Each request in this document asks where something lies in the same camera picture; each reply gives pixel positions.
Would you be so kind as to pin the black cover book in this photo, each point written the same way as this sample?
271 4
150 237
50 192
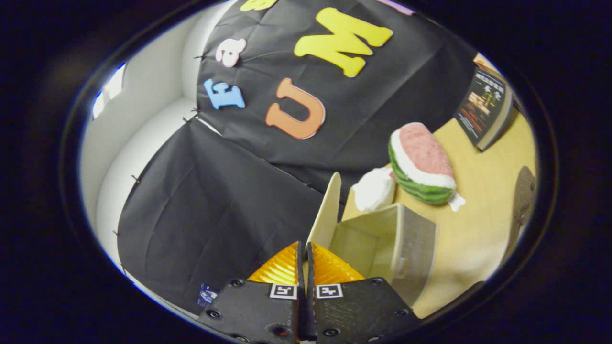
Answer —
480 107

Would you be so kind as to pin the tan cover book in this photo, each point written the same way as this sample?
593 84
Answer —
485 62

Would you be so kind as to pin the white plush toy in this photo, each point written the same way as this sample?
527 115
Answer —
375 191

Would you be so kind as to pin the brown moccasin shoe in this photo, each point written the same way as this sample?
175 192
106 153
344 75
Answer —
525 196

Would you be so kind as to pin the ceiling light panel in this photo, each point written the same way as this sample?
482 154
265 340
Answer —
110 91

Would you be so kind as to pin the black backdrop cloth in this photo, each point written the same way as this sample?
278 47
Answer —
215 200

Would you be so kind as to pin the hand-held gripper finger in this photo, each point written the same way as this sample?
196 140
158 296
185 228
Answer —
300 267
310 267

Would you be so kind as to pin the watermelon slice plush toy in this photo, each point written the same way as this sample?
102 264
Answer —
423 162

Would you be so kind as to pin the grey fabric storage box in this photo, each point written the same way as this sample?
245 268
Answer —
411 253

